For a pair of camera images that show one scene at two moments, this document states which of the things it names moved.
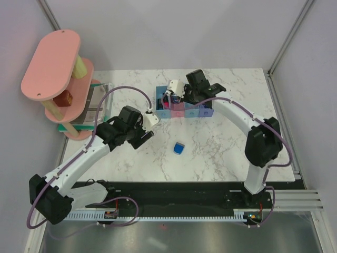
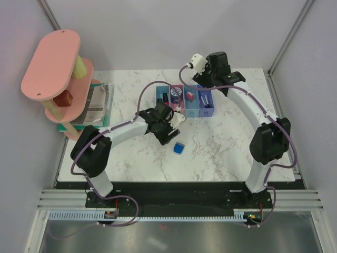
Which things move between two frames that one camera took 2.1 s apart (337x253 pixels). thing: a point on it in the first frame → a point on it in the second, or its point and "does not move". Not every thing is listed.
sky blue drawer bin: (193, 112) does not move
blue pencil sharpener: (178, 148) does not move
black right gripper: (187, 87) → (201, 78)
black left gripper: (143, 136) → (164, 138)
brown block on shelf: (64, 99) does not move
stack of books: (86, 121) does not move
